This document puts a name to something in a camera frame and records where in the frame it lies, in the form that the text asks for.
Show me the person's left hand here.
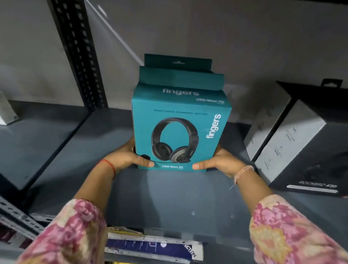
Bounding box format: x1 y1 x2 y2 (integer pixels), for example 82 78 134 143
101 136 155 175

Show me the person's right hand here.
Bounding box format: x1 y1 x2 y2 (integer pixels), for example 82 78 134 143
191 143 255 181

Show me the teal headphone box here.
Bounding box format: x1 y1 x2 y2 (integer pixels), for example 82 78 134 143
128 48 237 177

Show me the person's right forearm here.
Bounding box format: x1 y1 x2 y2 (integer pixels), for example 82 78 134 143
232 165 276 217

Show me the person's left forearm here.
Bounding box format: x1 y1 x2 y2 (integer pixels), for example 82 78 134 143
71 161 120 217

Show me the red thread wristband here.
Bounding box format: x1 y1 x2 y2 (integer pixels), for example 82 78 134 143
99 158 117 181

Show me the pink thread wristband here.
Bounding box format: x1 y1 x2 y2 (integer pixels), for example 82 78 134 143
227 165 256 190

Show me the grey metal shelf rack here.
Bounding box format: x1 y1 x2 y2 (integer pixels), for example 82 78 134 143
0 76 348 264

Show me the blue and white box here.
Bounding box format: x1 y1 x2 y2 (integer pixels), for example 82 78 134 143
103 225 205 264

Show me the black box with hang tab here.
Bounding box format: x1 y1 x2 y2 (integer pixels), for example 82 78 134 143
240 76 348 162

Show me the black headphone box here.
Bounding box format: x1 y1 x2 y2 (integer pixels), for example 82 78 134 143
250 96 348 204

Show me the black slotted shelf upright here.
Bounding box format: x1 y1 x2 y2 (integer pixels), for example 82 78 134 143
46 0 109 115

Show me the grey slotted shelf rail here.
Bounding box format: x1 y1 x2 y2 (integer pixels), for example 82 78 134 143
0 182 46 243

